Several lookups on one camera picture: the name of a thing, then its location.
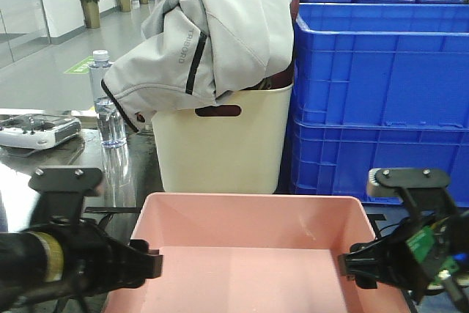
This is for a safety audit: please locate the lower blue plastic crate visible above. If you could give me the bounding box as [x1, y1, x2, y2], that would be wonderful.
[289, 120, 468, 207]

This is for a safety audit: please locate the grey jacket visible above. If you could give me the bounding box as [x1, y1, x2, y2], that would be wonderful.
[101, 0, 294, 130]

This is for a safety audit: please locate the pink plastic bin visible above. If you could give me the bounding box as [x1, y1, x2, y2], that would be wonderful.
[105, 193, 409, 312]

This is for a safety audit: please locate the large blue plastic crate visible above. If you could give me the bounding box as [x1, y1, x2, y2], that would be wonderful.
[295, 3, 468, 128]

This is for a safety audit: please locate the white remote controller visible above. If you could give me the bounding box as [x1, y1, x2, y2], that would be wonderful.
[1, 114, 81, 150]

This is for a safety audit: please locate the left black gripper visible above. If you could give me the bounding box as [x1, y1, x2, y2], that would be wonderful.
[1, 166, 163, 309]

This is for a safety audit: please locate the clear water bottle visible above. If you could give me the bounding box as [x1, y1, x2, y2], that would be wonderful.
[89, 50, 127, 148]

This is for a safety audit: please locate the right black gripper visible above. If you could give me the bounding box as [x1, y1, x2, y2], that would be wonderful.
[337, 168, 468, 306]

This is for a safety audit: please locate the green circuit board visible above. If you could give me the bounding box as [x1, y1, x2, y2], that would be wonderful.
[405, 225, 462, 289]

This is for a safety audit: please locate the cream plastic basket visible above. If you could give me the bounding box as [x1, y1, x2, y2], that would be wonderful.
[152, 85, 292, 194]

